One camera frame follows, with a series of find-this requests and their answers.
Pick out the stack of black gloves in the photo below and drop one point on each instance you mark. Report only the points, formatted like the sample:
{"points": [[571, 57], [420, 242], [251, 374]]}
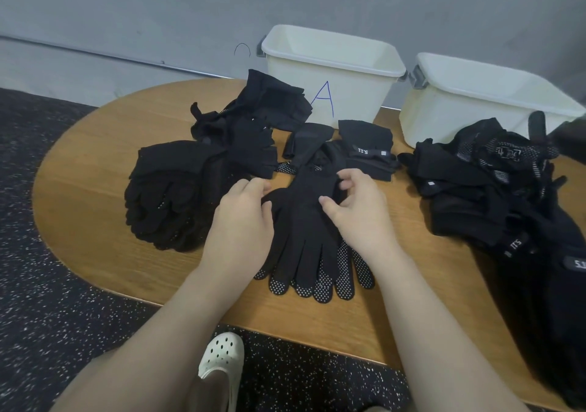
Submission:
{"points": [[137, 229]]}

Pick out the black dotted glove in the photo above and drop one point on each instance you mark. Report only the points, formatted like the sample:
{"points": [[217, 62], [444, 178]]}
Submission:
{"points": [[165, 217], [188, 158], [156, 164], [188, 217], [197, 190], [302, 242], [346, 274], [218, 174], [146, 190], [209, 207], [172, 193], [174, 242], [192, 238], [142, 210]]}

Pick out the person's left white shoe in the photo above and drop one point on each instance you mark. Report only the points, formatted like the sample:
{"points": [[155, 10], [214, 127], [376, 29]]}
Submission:
{"points": [[222, 352]]}

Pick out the grey wall pipe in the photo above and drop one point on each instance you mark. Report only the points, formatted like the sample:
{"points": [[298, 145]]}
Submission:
{"points": [[119, 55]]}

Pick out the person's left forearm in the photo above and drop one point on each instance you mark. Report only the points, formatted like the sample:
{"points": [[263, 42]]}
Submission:
{"points": [[156, 352]]}

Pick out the person's right hand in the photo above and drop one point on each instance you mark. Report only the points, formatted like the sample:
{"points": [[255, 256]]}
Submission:
{"points": [[366, 219]]}

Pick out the person's right forearm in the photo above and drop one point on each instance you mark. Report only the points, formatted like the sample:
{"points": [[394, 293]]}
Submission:
{"points": [[449, 343]]}

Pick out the person's left leg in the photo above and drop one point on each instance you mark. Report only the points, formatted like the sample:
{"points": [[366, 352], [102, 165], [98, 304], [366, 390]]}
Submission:
{"points": [[209, 393]]}

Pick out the white plastic bin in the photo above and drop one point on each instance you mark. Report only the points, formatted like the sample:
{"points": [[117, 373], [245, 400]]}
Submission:
{"points": [[293, 77], [430, 105]]}

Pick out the person's left hand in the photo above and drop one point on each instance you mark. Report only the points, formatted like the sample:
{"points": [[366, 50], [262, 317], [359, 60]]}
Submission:
{"points": [[238, 233]]}

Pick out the black fingerless glove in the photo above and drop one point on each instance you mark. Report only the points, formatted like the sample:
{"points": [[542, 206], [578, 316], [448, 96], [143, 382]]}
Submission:
{"points": [[563, 242], [549, 325], [568, 288], [531, 297], [558, 361]]}

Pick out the pile of black gloves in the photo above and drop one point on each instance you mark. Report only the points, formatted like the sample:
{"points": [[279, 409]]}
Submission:
{"points": [[156, 240], [265, 105]]}

